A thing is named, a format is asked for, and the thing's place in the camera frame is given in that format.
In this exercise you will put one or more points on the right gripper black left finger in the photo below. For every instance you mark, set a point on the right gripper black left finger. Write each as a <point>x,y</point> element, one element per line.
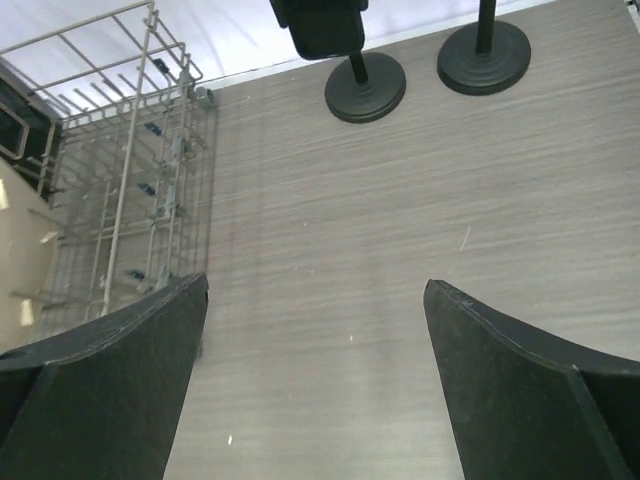
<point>103,400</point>

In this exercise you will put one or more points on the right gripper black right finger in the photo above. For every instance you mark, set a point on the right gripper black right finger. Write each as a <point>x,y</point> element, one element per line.
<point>526,404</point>

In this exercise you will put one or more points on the black smartphone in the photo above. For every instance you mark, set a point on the black smartphone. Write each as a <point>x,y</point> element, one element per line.
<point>322,29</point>

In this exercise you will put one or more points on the grey wire dish rack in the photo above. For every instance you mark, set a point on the grey wire dish rack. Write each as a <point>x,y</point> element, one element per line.
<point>121,216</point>

